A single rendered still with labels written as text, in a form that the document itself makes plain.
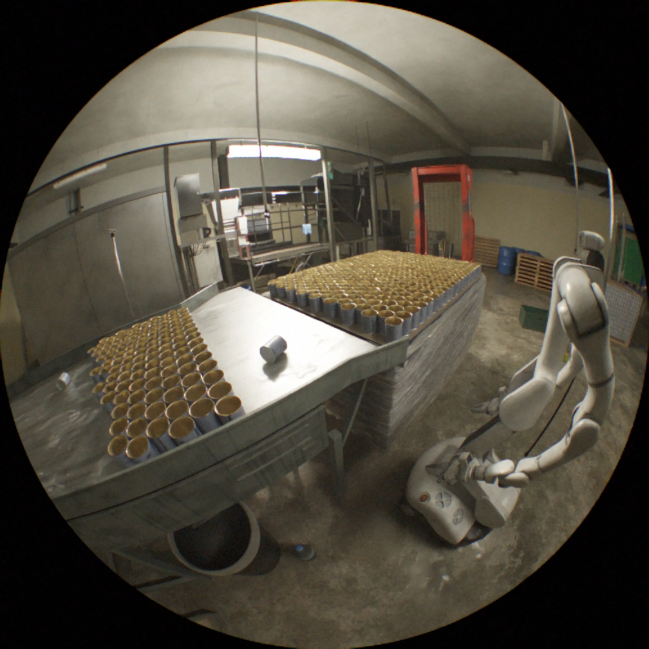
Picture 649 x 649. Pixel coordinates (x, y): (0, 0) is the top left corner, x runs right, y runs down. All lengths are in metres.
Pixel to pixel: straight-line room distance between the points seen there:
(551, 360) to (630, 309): 5.06
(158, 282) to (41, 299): 1.78
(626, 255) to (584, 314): 8.61
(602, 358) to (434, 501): 0.98
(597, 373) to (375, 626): 1.43
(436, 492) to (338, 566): 0.69
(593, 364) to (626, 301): 5.15
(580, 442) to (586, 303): 0.32
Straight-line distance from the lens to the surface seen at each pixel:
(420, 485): 1.29
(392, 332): 0.84
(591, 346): 0.55
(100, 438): 0.88
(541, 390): 0.79
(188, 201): 2.89
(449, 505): 1.28
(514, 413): 0.85
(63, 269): 3.39
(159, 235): 3.08
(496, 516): 1.35
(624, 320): 5.80
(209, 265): 3.44
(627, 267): 9.15
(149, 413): 0.69
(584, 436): 0.66
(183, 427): 0.61
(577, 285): 0.54
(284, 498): 1.66
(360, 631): 1.55
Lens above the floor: 1.51
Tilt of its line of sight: 25 degrees down
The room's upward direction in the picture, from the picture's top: 6 degrees counter-clockwise
